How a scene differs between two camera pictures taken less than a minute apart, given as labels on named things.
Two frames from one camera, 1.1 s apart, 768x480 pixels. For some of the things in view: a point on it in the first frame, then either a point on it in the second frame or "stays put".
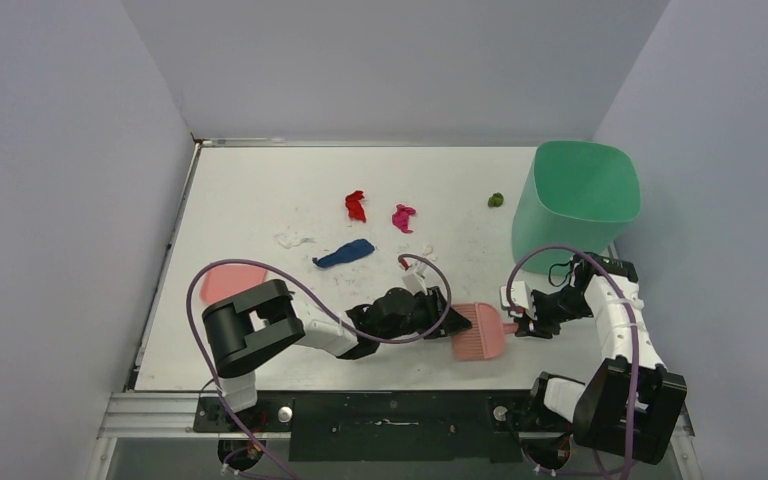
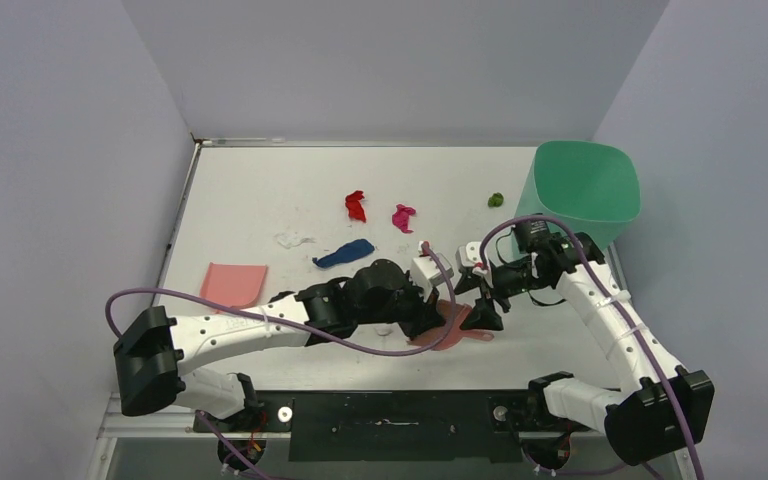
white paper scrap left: (288, 241) stays put
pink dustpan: (223, 280) stays put
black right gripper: (537, 315) → (490, 291)
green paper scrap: (495, 200) stays put
